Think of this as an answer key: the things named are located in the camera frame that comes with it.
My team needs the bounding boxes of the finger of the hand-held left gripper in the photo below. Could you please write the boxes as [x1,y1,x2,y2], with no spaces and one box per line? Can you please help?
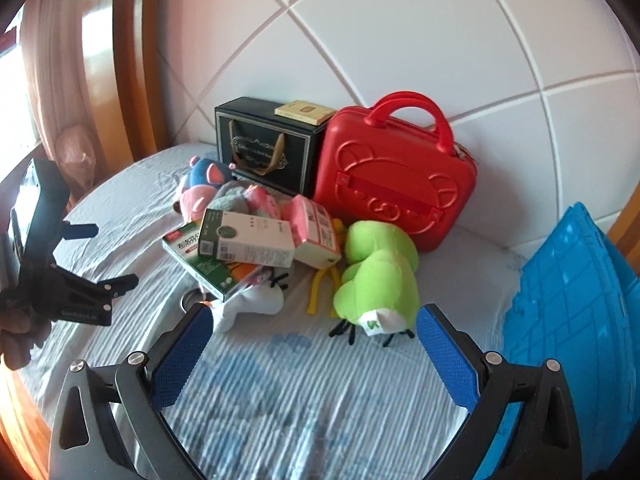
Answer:
[97,273,140,306]
[62,222,100,241]

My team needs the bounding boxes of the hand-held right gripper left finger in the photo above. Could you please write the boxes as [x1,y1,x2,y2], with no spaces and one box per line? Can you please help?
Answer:
[48,304,216,480]

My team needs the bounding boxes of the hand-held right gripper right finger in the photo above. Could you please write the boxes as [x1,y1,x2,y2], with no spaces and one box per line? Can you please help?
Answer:
[416,304,583,480]

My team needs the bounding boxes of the white plush toy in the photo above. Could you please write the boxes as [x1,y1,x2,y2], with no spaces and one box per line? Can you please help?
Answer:
[210,267,291,333]

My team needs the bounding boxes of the green frog plush toy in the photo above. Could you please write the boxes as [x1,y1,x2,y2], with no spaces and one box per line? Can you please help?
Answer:
[327,220,421,348]

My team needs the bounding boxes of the blue plastic crate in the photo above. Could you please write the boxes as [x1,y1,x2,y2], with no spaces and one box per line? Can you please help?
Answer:
[472,202,640,480]

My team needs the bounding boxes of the blue plush toy pink ears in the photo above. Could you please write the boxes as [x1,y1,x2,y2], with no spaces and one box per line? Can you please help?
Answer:
[187,156,233,188]

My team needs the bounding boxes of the pink tissue pack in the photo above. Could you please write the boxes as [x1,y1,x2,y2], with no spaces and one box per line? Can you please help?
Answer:
[290,194,343,268]

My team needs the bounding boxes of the person's left hand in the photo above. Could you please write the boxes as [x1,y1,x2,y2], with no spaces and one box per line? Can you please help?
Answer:
[0,305,52,372]

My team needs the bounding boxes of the green white medicine box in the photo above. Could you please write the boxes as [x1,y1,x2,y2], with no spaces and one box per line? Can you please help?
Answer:
[161,225,266,303]

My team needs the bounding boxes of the striped bed sheet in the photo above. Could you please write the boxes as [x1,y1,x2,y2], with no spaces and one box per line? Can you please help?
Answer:
[10,142,531,480]

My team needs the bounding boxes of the white green carton box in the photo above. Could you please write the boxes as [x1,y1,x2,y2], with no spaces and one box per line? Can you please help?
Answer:
[197,207,296,268]

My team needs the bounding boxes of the grey plush toy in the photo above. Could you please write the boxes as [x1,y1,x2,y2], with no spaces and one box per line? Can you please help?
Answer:
[207,180,256,216]

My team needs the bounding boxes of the pink curtain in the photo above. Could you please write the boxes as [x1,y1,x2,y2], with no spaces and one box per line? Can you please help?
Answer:
[20,0,86,161]

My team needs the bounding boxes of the red hard-shell suitcase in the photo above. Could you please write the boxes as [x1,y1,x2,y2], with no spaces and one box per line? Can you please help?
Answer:
[314,91,478,253]

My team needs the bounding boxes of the black gift box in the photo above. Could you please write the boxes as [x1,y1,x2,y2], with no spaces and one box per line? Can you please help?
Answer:
[215,96,333,198]

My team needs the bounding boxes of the small yellow box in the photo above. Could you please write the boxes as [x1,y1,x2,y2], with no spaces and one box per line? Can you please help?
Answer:
[274,101,337,126]

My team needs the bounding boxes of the white padded headboard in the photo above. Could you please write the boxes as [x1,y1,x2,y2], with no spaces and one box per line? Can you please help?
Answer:
[145,0,640,241]

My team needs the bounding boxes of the wooden bed frame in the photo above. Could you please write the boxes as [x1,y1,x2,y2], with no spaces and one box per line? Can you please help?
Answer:
[0,0,173,480]

